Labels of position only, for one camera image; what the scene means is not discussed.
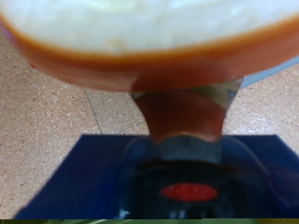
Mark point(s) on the slice of white bread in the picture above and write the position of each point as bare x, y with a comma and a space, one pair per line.
149, 31

